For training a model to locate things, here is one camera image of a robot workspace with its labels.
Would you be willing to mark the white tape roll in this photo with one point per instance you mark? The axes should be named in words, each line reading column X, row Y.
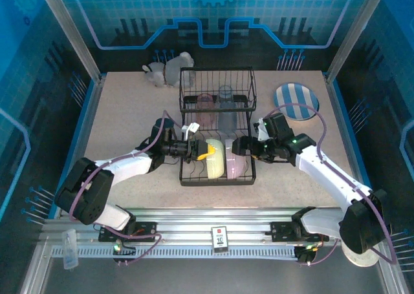
column 355, row 262

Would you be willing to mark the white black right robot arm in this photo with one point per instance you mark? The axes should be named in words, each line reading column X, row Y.
column 330, row 174

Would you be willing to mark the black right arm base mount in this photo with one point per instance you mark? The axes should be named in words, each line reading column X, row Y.
column 279, row 231

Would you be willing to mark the pink translucent plastic cup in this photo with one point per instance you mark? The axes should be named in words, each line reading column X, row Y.
column 205, row 103

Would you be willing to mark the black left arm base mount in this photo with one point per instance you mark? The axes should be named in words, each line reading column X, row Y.
column 145, row 231

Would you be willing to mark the lavender ceramic bowl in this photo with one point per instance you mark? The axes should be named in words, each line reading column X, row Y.
column 235, row 166

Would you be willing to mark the clear plastic cup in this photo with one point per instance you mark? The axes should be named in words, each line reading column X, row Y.
column 226, row 95

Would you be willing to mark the blue white striped plate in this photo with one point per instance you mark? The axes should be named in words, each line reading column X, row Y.
column 296, row 100
column 304, row 119

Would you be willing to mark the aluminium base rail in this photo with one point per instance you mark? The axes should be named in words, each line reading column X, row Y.
column 187, row 227

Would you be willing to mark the pale green ceramic bowl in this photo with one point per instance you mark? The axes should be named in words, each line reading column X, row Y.
column 216, row 164

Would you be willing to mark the clear plastic bottle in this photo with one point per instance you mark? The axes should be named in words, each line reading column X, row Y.
column 69, row 252

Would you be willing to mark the black white number card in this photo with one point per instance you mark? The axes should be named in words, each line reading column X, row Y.
column 220, row 240

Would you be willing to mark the grey plush toy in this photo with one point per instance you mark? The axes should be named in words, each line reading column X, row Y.
column 161, row 72

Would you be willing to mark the aluminium frame post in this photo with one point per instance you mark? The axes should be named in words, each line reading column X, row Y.
column 75, row 32
column 355, row 32

